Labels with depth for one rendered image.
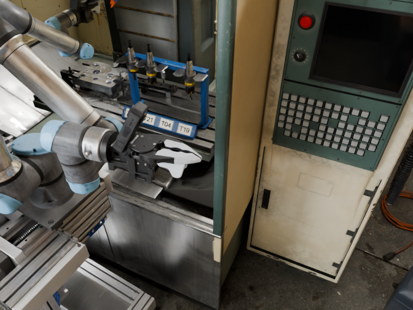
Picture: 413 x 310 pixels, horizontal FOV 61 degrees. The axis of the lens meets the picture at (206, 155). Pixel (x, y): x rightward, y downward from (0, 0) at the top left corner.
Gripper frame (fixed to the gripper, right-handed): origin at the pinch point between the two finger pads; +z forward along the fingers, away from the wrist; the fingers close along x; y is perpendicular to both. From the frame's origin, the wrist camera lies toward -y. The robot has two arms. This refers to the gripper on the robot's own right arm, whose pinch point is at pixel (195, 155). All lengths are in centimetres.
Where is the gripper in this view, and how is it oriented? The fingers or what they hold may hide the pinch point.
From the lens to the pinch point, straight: 72.7
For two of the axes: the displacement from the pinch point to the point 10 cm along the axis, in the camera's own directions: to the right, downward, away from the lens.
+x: -2.7, 5.3, -8.0
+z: 9.6, 1.8, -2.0
